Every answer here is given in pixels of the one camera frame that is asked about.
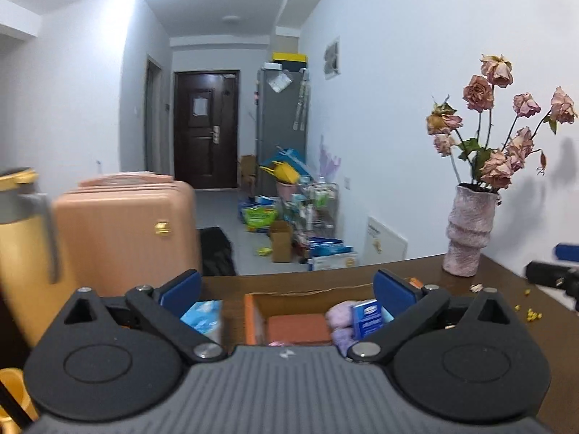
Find lilac fluffy towel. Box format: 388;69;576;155
325;300;363;356

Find dark brown door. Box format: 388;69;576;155
174;69;241;190

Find yellow mug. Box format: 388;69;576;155
0;367;39;430

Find white carton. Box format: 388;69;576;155
312;252;361;272

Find white flat panel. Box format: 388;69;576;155
364;216;408;265

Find yellow flower crumbs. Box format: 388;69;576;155
515;286;544;322

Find orange cardboard box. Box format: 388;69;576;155
244;277;426;347

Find blue packet with white label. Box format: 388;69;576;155
351;299;385;341

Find blue and yellow bag pile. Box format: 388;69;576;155
259;146;313;182

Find black duffel bag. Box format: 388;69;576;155
198;227;238;277

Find blue tissue pack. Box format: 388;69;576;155
179;299;224;345

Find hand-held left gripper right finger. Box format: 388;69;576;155
346;269;525;365

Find pink ceramic vase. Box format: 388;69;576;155
442;183;501;278

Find side door frame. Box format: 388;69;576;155
144;54;164;175

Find purple wall decoration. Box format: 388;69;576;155
318;134;343;177

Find pink suitcase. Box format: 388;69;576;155
51;170;203;299

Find orange sponge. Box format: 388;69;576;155
265;315;334;345

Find wire rack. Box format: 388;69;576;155
296;182;339;241

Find grey refrigerator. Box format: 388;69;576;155
255;66;311;168

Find green bag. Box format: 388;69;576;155
244;205;279;234

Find dried pink roses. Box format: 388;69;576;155
424;53;579;191

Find open cardboard box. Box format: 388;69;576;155
270;220;294;263

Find grey wall panel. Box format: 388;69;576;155
323;35;341;80

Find yellow thermos jug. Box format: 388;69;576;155
0;167;62;349

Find small cardboard box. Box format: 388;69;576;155
239;154;258;198

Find pink bucket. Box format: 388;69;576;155
275;179;300;200

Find blue and white packet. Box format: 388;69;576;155
309;238;354;259

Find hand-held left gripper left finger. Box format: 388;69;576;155
54;269;227;364

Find folded umbrella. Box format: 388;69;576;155
293;68;312;132

